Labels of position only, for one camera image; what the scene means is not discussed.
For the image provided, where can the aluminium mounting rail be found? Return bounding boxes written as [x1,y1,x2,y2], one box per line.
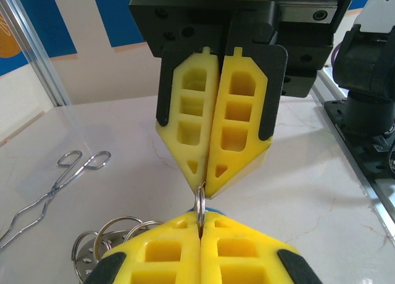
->
[310,69,395,238]

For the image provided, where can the aluminium frame post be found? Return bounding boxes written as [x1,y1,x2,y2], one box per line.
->
[0,0,72,107]

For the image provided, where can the metal wire tongs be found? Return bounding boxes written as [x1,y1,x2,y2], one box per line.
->
[0,150,112,249]

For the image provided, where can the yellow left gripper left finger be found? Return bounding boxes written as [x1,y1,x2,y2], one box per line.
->
[82,212,202,284]

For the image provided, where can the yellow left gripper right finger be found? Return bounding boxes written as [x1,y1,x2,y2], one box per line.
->
[201,212,322,284]

